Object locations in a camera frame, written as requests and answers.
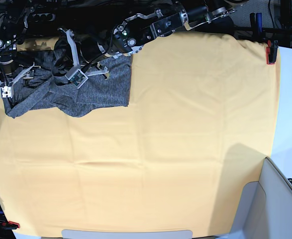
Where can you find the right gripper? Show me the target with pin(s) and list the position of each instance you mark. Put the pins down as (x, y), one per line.
(11, 66)

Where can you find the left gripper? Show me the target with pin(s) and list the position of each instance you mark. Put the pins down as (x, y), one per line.
(80, 52)

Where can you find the grey long-sleeve T-shirt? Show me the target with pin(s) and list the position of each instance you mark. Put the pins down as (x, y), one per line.
(51, 89)

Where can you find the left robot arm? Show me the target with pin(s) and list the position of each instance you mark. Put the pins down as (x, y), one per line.
(128, 35)

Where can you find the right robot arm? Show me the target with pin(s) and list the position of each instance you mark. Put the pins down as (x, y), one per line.
(15, 16)

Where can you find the yellow table cloth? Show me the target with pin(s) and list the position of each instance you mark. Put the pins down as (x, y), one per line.
(200, 121)

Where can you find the red clamp left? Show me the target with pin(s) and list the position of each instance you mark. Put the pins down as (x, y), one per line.
(10, 225)

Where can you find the red clamp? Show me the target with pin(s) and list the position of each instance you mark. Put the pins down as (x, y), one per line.
(271, 51)
(10, 225)

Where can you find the red clamp right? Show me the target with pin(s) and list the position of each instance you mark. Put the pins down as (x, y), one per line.
(271, 51)

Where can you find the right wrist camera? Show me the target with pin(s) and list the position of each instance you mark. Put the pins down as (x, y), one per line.
(6, 92)

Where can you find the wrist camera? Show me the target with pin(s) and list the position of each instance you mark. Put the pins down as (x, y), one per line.
(76, 77)
(6, 92)

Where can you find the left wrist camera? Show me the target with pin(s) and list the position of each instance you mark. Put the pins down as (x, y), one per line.
(76, 77)

